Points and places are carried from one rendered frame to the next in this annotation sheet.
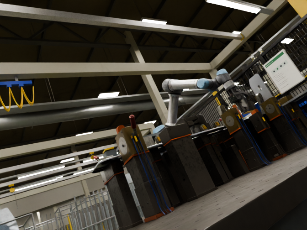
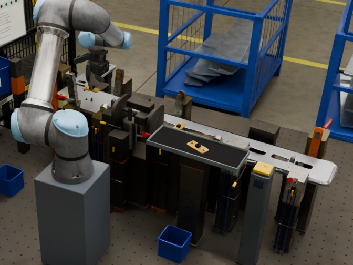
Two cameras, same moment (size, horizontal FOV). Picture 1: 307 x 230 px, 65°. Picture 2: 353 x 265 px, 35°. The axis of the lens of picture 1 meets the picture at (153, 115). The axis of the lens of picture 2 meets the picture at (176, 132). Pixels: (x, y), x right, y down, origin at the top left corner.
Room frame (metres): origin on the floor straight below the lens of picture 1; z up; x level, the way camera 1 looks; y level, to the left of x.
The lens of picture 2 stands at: (2.61, 1.59, 2.30)
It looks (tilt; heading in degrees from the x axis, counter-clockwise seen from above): 31 degrees down; 238
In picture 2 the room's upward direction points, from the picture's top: 4 degrees clockwise
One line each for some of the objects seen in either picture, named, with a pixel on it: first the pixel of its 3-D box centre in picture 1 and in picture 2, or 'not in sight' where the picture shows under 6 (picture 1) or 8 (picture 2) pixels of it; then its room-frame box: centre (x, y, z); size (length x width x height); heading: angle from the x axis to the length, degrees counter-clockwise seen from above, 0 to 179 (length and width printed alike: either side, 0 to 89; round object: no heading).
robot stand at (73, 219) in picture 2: not in sight; (74, 214); (2.06, 0.01, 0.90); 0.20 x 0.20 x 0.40; 39
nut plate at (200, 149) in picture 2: not in sight; (197, 145); (1.62, 0.14, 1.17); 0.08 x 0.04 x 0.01; 104
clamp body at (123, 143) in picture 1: (143, 171); (312, 165); (0.97, 0.13, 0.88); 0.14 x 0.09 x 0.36; 35
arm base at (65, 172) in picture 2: not in sight; (72, 160); (2.06, 0.01, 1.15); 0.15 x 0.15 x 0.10
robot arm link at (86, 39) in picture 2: (212, 84); (93, 36); (1.76, -0.51, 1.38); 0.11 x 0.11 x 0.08; 49
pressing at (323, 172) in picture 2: (204, 134); (183, 128); (1.45, -0.23, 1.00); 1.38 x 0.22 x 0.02; 125
